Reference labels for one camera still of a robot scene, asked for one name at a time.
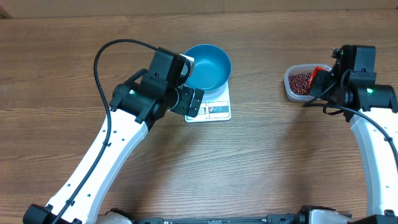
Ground teal plastic bowl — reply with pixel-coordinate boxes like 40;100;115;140
185;44;232;93

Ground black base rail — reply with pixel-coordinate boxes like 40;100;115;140
96;204;354;224

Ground clear plastic food container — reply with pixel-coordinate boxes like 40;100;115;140
283;63;333;103

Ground red adzuki beans in container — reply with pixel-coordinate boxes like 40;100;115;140
288;73;311;95

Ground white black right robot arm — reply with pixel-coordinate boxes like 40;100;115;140
304;45;397;223

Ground red measuring scoop blue handle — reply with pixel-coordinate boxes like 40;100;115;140
308;66;327;89

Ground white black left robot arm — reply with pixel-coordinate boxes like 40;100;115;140
22;47;204;223

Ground white digital kitchen scale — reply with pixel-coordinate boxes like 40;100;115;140
185;82;231;123

